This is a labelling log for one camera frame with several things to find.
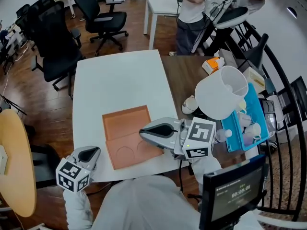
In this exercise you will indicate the round wooden table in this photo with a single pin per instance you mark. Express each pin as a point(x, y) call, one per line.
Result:
point(16, 164)

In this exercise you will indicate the orange cardboard box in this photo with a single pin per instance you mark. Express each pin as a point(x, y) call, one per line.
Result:
point(127, 128)

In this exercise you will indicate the white power strip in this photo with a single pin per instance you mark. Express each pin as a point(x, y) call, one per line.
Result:
point(25, 50)

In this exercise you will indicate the white mug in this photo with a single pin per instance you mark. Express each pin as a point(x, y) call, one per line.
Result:
point(244, 120)
point(253, 130)

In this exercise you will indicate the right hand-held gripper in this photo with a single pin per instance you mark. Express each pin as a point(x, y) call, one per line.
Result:
point(200, 138)

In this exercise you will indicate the white lampshade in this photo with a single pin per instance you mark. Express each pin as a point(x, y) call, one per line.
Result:
point(213, 95)

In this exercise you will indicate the black office chair with armrests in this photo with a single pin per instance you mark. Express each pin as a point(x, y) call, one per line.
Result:
point(103, 20)

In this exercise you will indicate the white stool seat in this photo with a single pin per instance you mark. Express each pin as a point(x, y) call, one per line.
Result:
point(231, 17)

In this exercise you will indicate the white ceramic jar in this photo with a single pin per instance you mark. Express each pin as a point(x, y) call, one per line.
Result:
point(189, 105)

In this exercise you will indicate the orange and white small box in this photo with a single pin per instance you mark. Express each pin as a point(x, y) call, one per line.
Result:
point(211, 65)

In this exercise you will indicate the black high-back office chair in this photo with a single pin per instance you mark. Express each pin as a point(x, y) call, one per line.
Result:
point(55, 44)

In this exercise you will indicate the person's left forearm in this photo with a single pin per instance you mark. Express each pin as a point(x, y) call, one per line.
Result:
point(78, 210)

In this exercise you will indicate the person's grey top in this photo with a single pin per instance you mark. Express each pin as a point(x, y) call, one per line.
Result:
point(144, 205)

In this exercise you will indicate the black metal railing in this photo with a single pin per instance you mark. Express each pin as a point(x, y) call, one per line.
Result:
point(285, 104)

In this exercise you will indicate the small clear plastic bottle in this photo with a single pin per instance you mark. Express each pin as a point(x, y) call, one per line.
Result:
point(223, 135)

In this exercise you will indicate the grey flat box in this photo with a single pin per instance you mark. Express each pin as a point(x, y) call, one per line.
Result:
point(3, 159)

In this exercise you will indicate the person's right forearm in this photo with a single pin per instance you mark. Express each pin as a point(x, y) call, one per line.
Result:
point(204, 171)

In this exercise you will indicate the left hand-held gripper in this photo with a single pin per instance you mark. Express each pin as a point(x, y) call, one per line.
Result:
point(72, 176)

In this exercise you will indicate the black monitor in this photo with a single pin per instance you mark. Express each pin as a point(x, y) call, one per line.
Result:
point(230, 195)

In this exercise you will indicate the black desk lamp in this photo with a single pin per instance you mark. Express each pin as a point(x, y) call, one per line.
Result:
point(257, 51)

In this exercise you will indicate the blue plastic bin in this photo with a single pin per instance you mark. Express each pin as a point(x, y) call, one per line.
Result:
point(257, 109)

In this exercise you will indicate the black round table base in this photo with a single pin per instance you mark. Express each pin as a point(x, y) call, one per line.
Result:
point(45, 166)

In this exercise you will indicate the small white table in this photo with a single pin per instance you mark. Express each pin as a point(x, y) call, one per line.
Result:
point(163, 6)

